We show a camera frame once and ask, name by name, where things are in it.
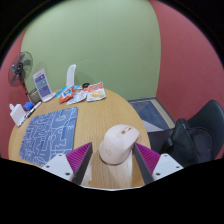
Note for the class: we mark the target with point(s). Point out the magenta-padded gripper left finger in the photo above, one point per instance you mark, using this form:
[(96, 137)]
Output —
[(61, 165)]

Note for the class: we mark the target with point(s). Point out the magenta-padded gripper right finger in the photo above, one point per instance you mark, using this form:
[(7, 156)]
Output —
[(163, 165)]

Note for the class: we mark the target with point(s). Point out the beige computer mouse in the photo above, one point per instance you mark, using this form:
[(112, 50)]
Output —
[(118, 143)]

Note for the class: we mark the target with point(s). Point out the blue line-print mouse pad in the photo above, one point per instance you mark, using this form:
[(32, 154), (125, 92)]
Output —
[(46, 133)]

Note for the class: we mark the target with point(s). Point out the black bag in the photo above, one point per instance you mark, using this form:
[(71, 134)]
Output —
[(186, 143)]

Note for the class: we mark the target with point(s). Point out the black whiteboard marker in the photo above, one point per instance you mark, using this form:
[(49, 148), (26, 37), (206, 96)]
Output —
[(33, 109), (22, 121)]

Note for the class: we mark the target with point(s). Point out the white tissue box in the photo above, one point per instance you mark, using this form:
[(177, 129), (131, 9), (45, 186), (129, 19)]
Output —
[(17, 115)]

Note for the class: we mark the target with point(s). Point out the black office chair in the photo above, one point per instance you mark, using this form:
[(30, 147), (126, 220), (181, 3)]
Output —
[(210, 116)]

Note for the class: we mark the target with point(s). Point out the blue whiteboard eraser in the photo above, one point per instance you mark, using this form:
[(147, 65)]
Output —
[(28, 106)]

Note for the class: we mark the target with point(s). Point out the red snack packet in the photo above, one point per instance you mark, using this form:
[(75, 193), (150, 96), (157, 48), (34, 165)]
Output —
[(66, 95)]

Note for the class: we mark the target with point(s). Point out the blue snack packet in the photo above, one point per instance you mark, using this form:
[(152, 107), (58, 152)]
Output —
[(61, 90)]

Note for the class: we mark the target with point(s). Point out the dark mesh cup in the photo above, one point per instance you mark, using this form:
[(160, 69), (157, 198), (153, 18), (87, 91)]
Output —
[(32, 95)]

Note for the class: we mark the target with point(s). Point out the orange and white snack packet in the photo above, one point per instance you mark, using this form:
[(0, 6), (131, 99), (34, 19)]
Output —
[(96, 92)]

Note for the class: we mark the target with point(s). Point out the clear acrylic sign stand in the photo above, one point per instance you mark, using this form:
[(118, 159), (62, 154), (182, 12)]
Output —
[(42, 85)]

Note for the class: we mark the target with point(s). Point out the small black round object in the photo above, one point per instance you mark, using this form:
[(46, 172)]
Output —
[(86, 85)]

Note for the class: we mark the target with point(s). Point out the white plastic chair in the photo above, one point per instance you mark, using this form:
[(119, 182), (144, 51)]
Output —
[(70, 75)]

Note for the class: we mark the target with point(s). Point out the black standing fan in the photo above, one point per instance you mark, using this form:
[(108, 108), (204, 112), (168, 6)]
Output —
[(19, 68)]

